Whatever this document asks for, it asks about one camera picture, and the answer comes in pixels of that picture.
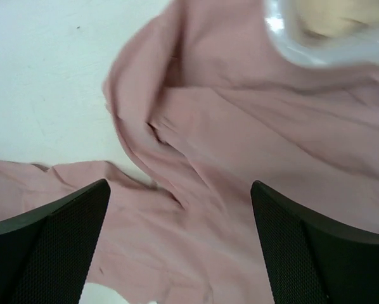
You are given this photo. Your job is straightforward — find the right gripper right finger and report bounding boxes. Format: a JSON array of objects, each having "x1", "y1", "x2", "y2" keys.
[{"x1": 250, "y1": 181, "x2": 379, "y2": 303}]

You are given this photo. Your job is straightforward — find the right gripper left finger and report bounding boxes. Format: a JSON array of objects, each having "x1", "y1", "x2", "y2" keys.
[{"x1": 0, "y1": 179, "x2": 110, "y2": 304}]

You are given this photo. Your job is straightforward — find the pink trousers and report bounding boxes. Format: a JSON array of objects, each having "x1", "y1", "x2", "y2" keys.
[{"x1": 0, "y1": 1, "x2": 379, "y2": 303}]

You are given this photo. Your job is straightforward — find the beige trousers in basket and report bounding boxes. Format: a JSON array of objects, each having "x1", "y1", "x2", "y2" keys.
[{"x1": 295, "y1": 0, "x2": 379, "y2": 39}]

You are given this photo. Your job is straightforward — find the white plastic basket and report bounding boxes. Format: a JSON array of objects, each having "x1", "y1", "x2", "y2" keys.
[{"x1": 264, "y1": 1, "x2": 379, "y2": 68}]

